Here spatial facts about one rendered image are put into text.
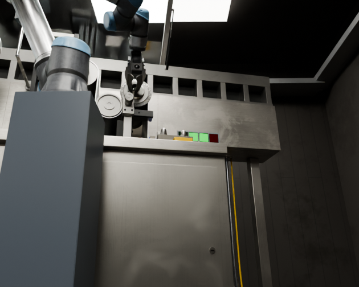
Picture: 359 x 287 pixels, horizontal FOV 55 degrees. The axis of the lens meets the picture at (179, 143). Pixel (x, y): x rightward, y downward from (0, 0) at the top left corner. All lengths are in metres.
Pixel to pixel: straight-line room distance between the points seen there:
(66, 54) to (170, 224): 0.63
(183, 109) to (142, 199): 0.94
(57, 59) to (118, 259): 0.63
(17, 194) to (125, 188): 0.41
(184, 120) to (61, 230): 1.29
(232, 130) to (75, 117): 1.29
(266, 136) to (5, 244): 1.61
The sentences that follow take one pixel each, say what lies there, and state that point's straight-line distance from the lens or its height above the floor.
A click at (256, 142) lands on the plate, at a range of 2.08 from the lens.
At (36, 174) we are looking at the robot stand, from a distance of 0.89.
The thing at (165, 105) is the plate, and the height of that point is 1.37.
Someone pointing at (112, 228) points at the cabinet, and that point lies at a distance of 1.15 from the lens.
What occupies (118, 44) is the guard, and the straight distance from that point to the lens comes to 2.14.
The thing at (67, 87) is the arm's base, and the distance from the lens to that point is 1.00.
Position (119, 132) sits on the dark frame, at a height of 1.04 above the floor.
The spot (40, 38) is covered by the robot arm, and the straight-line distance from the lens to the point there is 1.28.
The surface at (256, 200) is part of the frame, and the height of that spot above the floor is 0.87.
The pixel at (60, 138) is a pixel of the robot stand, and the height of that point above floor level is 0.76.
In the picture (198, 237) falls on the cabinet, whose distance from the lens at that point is 1.19.
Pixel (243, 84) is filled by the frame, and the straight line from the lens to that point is 2.24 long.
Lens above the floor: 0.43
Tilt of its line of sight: 22 degrees up
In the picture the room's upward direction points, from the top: 1 degrees counter-clockwise
